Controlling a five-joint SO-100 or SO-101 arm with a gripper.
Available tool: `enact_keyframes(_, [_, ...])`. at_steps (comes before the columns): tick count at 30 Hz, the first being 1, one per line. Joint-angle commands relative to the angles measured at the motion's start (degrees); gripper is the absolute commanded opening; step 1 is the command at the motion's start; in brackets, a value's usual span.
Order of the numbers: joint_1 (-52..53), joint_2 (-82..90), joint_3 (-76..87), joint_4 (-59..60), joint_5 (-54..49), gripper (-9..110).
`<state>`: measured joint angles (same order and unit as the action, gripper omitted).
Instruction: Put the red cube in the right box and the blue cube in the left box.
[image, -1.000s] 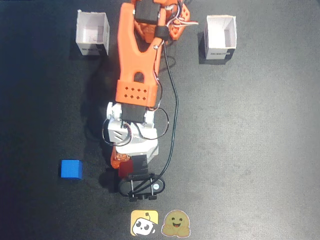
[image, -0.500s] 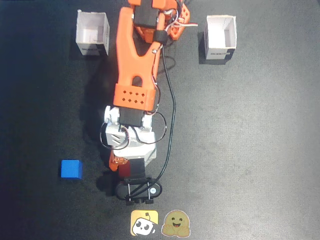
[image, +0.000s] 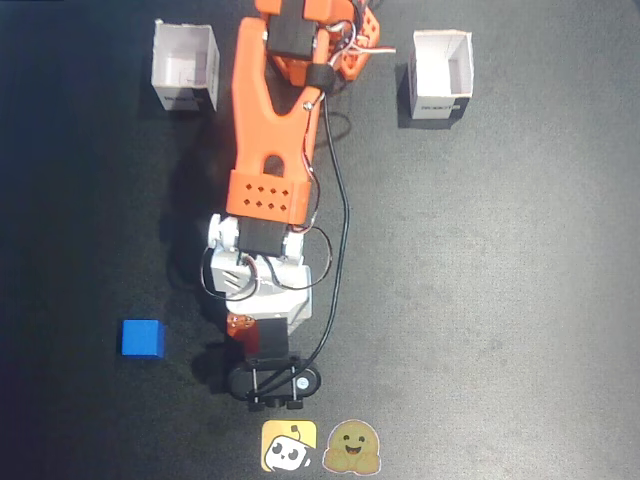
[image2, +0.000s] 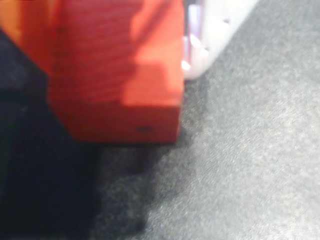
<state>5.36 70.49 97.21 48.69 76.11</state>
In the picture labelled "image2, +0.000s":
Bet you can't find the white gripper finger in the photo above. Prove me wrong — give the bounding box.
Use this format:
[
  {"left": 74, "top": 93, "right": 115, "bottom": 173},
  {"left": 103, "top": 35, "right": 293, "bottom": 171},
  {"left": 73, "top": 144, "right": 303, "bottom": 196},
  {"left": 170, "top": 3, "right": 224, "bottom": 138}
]
[{"left": 183, "top": 0, "right": 259, "bottom": 81}]

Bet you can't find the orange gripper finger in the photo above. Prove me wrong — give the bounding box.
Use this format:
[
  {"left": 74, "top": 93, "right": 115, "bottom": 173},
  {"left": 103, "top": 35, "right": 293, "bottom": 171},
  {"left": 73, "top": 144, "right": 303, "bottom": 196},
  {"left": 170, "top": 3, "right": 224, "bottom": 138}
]
[{"left": 0, "top": 0, "right": 62, "bottom": 76}]

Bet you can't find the red cube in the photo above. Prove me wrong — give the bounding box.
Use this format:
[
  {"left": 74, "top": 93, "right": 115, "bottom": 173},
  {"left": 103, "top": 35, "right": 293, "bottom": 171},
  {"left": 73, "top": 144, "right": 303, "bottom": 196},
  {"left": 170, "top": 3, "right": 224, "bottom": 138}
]
[{"left": 48, "top": 0, "right": 186, "bottom": 145}]

